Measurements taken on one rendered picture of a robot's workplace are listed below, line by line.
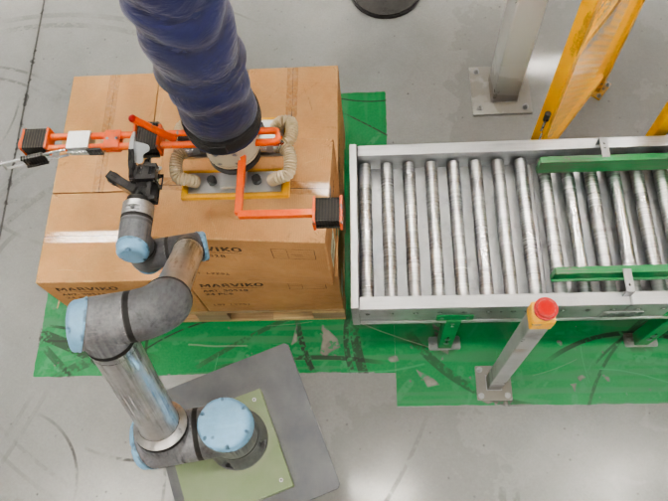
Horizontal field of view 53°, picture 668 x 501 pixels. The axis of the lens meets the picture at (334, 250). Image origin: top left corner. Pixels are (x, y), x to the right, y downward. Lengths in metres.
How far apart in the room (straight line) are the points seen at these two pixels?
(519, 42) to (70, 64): 2.43
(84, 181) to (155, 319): 1.59
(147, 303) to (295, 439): 0.90
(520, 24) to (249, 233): 1.60
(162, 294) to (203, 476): 0.85
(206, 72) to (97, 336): 0.65
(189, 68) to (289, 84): 1.44
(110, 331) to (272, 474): 0.88
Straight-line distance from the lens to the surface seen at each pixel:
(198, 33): 1.57
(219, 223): 2.29
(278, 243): 2.23
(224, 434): 1.96
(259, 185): 2.10
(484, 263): 2.62
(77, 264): 2.86
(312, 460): 2.22
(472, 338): 3.09
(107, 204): 2.93
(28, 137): 2.28
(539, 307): 2.06
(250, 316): 3.13
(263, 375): 2.29
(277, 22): 4.01
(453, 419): 3.00
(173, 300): 1.53
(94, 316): 1.52
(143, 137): 2.14
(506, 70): 3.44
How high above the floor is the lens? 2.95
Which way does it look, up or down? 67 degrees down
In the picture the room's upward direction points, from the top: 10 degrees counter-clockwise
